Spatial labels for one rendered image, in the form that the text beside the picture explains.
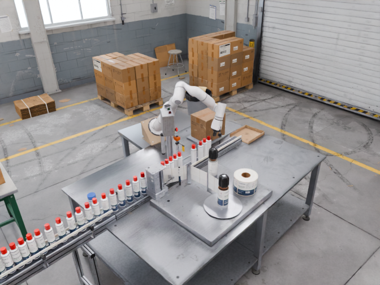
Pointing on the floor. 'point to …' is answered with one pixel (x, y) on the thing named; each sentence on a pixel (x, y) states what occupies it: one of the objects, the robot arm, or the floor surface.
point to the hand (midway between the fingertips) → (214, 134)
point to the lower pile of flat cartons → (34, 106)
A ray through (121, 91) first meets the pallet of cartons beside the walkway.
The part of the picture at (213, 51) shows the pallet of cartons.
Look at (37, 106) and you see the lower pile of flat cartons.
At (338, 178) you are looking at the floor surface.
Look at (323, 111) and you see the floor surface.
